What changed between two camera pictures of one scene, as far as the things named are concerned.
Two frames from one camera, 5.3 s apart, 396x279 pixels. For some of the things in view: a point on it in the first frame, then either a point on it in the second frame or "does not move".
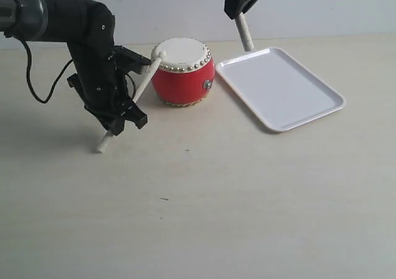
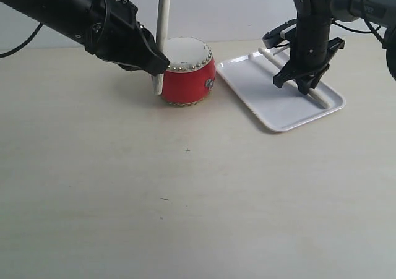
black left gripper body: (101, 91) → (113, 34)
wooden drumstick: (244, 32) → (275, 62)
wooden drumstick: (145, 82) → (163, 28)
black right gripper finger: (232, 2) → (305, 83)
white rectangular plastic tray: (282, 93) does not move
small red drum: (185, 77) does not move
